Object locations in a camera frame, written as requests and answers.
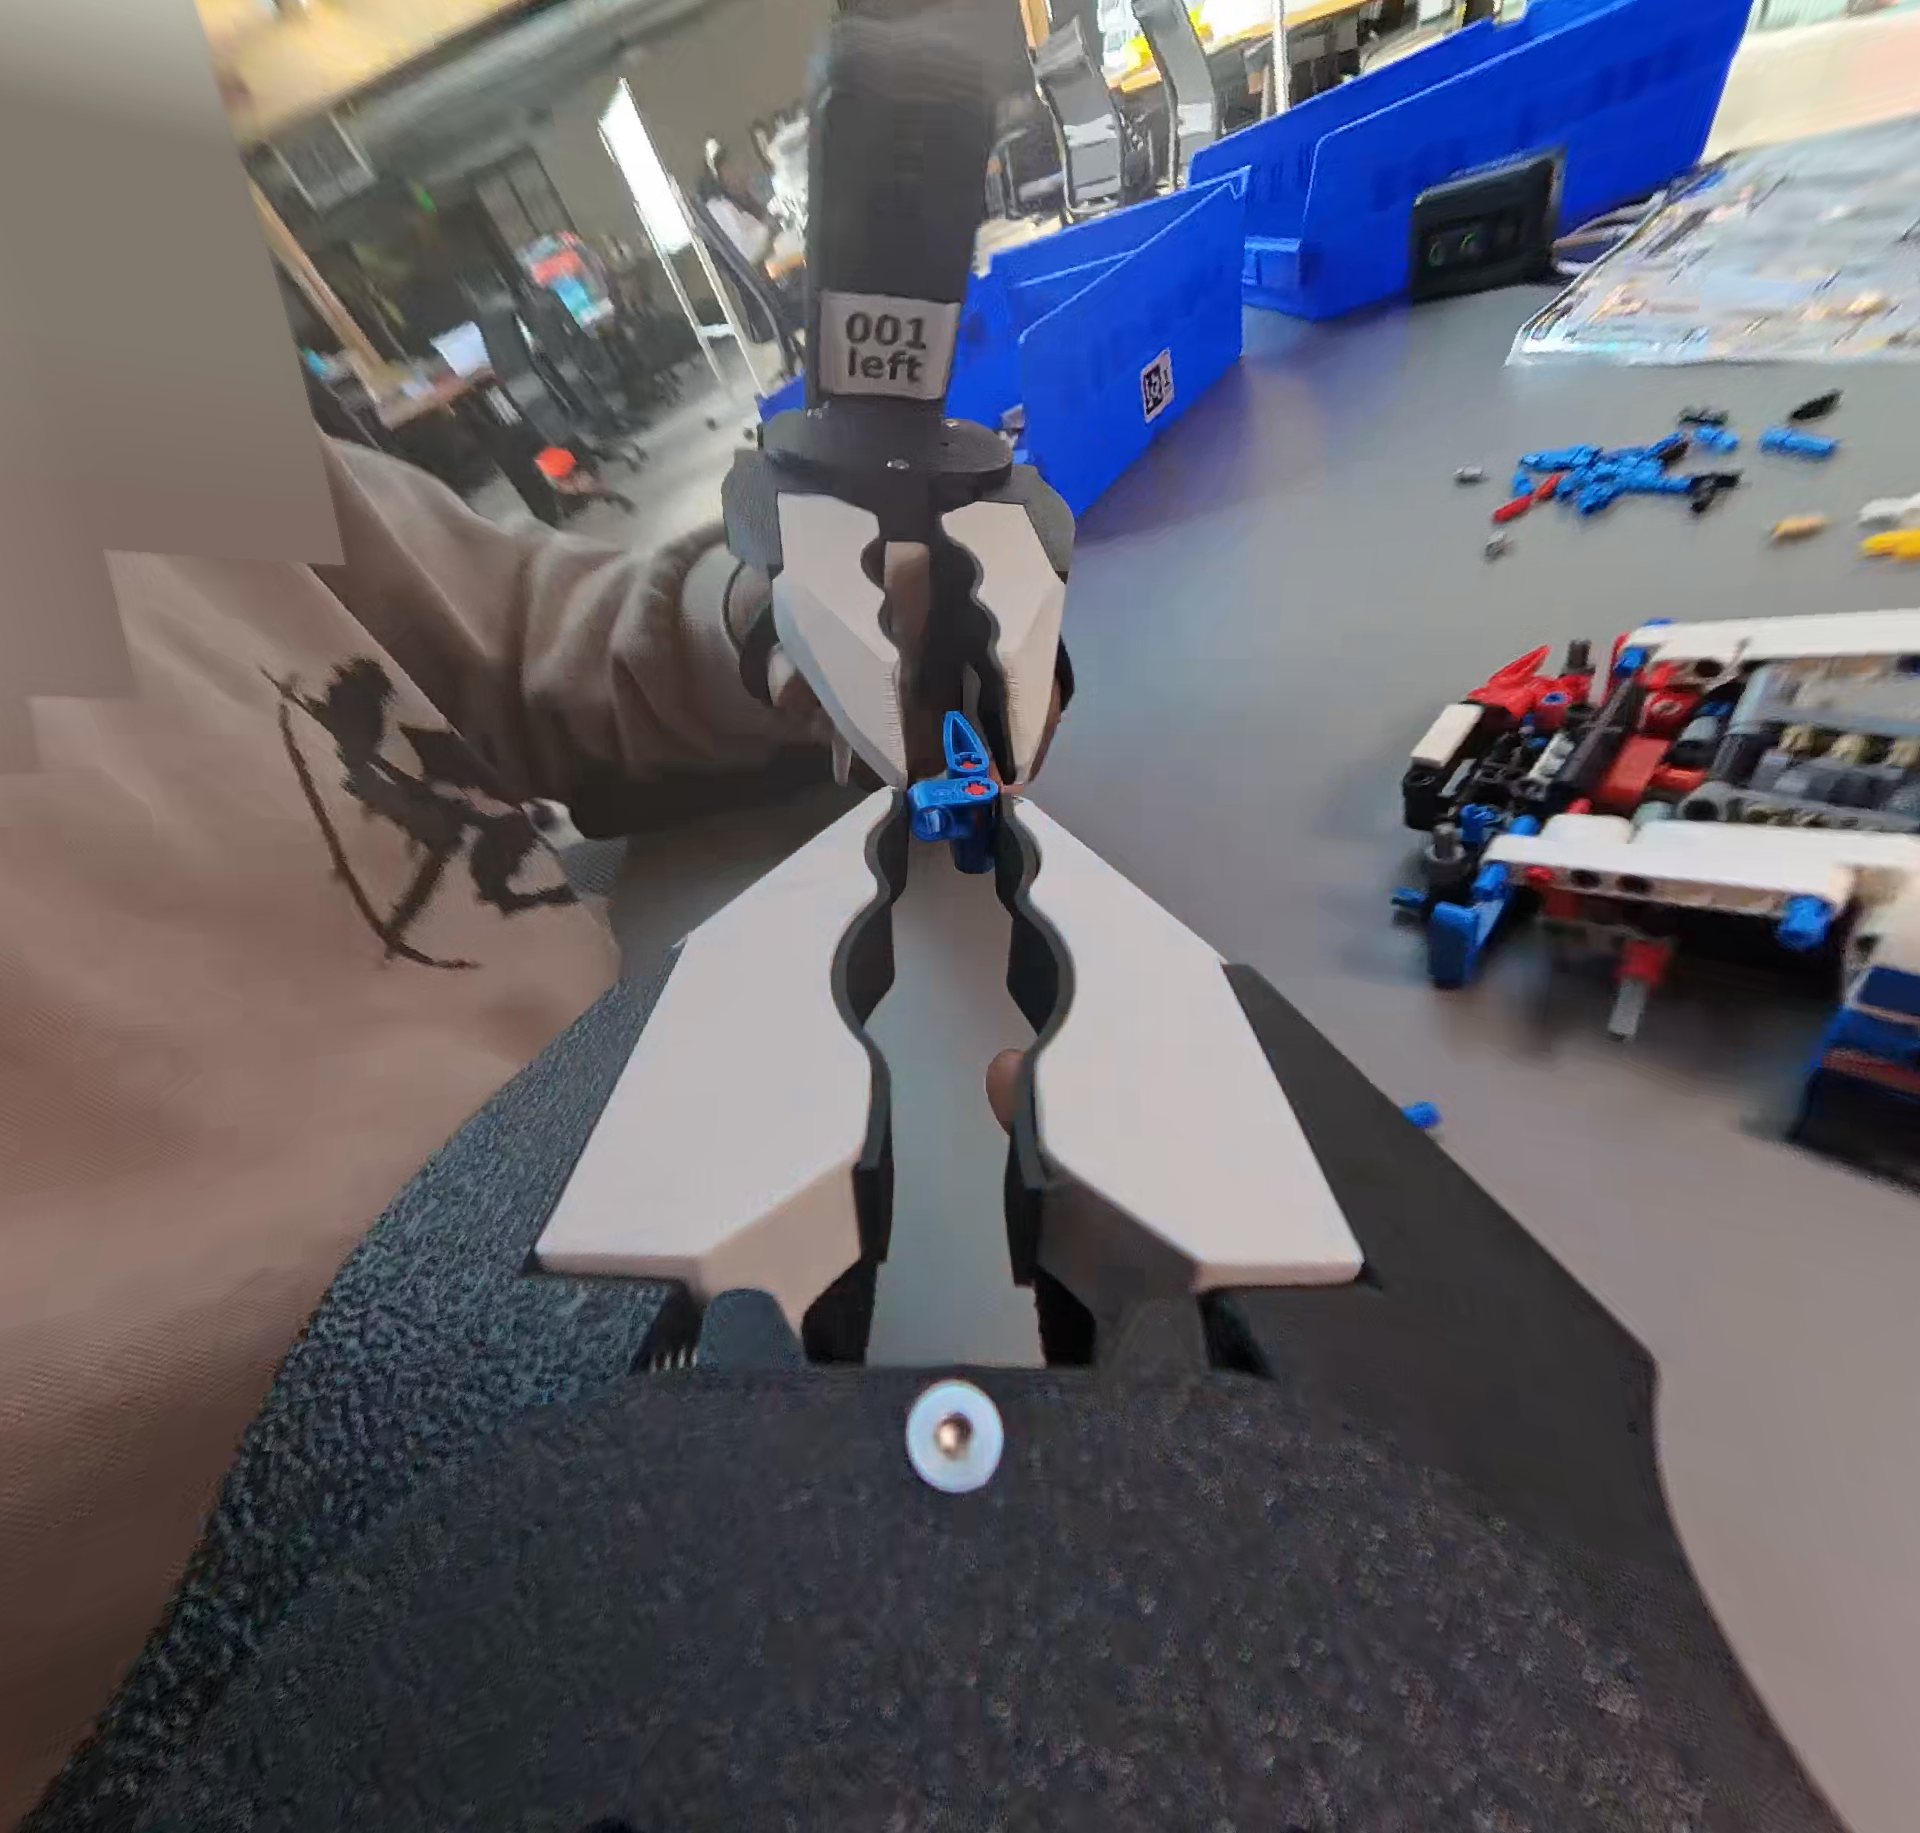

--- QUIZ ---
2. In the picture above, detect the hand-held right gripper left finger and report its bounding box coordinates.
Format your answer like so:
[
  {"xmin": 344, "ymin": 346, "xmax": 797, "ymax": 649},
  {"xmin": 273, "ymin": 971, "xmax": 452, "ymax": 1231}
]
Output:
[{"xmin": 532, "ymin": 787, "xmax": 915, "ymax": 1368}]

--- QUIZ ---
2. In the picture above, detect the black charging dock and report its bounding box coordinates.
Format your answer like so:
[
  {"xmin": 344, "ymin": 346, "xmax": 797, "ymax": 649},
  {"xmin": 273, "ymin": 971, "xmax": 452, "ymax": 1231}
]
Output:
[{"xmin": 1410, "ymin": 149, "xmax": 1570, "ymax": 305}]

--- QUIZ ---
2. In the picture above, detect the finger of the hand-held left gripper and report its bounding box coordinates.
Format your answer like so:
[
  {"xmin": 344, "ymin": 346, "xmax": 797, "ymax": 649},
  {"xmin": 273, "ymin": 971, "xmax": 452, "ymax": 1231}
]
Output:
[
  {"xmin": 766, "ymin": 490, "xmax": 938, "ymax": 788},
  {"xmin": 922, "ymin": 490, "xmax": 1073, "ymax": 790}
]

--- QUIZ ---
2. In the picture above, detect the person's left forearm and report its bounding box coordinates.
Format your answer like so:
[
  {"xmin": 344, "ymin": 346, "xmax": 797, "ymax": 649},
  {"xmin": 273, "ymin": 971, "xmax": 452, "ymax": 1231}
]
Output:
[{"xmin": 322, "ymin": 430, "xmax": 841, "ymax": 836}]

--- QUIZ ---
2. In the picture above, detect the person's beige hoodie torso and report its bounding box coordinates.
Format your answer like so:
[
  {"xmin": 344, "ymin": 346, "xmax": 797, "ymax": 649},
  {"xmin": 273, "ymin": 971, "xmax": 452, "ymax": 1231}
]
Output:
[{"xmin": 0, "ymin": 543, "xmax": 631, "ymax": 1790}]

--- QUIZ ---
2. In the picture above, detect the shiny sticker sheet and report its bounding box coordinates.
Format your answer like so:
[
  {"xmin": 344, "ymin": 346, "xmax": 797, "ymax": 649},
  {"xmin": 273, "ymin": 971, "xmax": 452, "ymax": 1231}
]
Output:
[{"xmin": 1507, "ymin": 116, "xmax": 1920, "ymax": 368}]

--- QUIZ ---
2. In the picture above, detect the blue bin with square label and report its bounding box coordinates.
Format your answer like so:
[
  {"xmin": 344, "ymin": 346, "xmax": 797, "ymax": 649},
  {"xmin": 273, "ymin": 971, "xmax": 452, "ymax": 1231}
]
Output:
[{"xmin": 764, "ymin": 166, "xmax": 1248, "ymax": 518}]

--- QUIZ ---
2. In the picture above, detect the toy brick car model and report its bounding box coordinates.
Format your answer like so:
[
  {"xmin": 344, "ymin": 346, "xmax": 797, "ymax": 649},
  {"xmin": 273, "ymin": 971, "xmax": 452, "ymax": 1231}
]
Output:
[{"xmin": 1393, "ymin": 611, "xmax": 1920, "ymax": 1166}]

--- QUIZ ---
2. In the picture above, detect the blue toy brick assembly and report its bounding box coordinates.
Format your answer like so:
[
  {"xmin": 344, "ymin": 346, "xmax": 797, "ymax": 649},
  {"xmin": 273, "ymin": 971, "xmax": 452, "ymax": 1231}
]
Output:
[{"xmin": 903, "ymin": 711, "xmax": 1005, "ymax": 876}]

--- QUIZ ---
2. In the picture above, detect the grey desk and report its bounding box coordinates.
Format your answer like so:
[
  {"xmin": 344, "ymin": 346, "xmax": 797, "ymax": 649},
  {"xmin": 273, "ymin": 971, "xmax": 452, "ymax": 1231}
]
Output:
[{"xmin": 494, "ymin": 2, "xmax": 1920, "ymax": 1833}]

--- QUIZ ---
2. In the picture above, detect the long blue plastic bin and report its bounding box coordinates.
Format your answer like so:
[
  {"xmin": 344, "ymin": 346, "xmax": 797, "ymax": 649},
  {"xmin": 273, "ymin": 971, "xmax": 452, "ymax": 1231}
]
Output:
[{"xmin": 1192, "ymin": 0, "xmax": 1783, "ymax": 323}]

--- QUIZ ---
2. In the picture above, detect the black office chair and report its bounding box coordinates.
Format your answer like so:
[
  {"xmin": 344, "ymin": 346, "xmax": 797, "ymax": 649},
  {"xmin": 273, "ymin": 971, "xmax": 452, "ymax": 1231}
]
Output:
[
  {"xmin": 1125, "ymin": 0, "xmax": 1218, "ymax": 189},
  {"xmin": 1033, "ymin": 17, "xmax": 1143, "ymax": 218},
  {"xmin": 465, "ymin": 286, "xmax": 638, "ymax": 518}
]

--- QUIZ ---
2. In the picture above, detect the pile of small brick pins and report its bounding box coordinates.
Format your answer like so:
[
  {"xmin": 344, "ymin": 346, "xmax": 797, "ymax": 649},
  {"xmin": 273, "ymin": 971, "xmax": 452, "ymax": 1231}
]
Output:
[{"xmin": 1446, "ymin": 391, "xmax": 1840, "ymax": 560}]

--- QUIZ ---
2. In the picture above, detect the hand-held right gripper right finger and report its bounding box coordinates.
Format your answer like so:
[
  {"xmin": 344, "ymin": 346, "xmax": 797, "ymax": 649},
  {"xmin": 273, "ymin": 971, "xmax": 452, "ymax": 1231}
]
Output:
[{"xmin": 989, "ymin": 795, "xmax": 1370, "ymax": 1368}]

